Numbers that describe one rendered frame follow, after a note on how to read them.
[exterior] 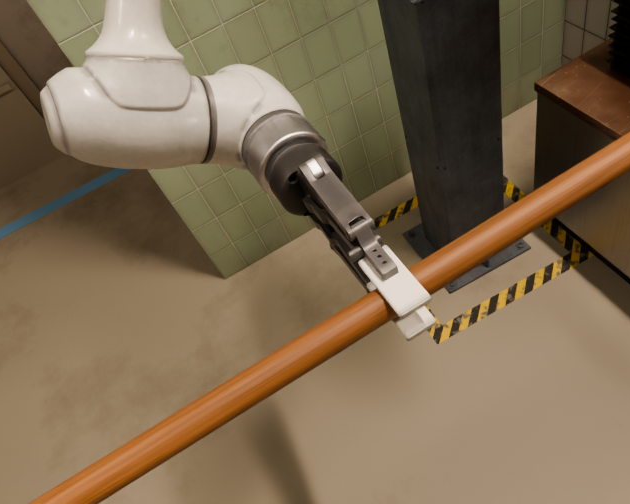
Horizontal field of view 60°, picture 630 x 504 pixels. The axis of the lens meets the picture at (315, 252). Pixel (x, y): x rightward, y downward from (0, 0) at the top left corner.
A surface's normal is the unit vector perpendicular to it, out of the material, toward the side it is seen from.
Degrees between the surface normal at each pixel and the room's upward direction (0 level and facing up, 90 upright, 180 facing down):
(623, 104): 0
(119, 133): 79
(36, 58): 90
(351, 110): 90
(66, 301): 0
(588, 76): 0
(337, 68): 90
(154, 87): 66
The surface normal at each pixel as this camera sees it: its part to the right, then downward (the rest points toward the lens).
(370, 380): -0.27, -0.60
